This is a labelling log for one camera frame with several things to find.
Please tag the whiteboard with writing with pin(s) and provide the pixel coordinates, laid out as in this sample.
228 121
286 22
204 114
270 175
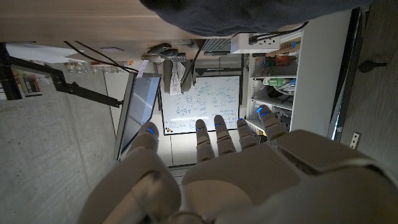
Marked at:
202 99

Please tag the hanging white cloth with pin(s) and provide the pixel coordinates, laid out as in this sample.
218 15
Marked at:
177 77

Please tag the black laptop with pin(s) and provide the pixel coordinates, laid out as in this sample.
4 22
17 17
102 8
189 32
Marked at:
217 45

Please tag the cardboard box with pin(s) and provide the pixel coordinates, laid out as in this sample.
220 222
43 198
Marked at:
289 46

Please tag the computer monitor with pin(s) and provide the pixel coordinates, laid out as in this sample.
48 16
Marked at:
140 105

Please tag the white power strip box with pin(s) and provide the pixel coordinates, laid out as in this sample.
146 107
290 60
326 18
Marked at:
248 45

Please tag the pink sticky note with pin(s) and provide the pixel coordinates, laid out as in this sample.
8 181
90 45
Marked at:
112 49

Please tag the white door strike plate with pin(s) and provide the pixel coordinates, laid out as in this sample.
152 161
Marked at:
355 140

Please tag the black remote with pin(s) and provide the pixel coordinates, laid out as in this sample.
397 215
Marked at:
157 47

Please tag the white shelf cabinet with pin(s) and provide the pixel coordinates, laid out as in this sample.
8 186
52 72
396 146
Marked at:
314 87

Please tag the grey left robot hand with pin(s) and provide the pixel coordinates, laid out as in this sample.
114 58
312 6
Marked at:
248 180

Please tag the dark navy shorts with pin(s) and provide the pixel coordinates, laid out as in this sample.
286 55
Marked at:
242 15

